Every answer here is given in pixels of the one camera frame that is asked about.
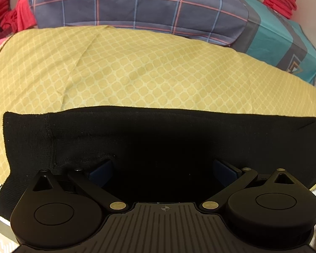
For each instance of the black pants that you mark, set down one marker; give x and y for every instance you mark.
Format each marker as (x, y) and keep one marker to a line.
(158, 137)

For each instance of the plaid grey pillow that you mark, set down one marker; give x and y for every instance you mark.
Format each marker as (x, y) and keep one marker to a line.
(137, 8)

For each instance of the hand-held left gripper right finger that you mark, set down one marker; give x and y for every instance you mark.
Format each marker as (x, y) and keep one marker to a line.
(222, 172)

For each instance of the teal and grey pillow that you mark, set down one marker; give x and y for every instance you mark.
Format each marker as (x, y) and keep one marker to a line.
(279, 37)

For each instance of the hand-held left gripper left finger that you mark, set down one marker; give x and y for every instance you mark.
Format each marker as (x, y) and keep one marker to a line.
(103, 174)

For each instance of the coral pink cloth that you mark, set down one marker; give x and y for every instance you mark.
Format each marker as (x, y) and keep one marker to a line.
(25, 13)

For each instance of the patchwork bedspread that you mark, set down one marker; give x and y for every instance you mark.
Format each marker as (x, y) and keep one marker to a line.
(152, 71)

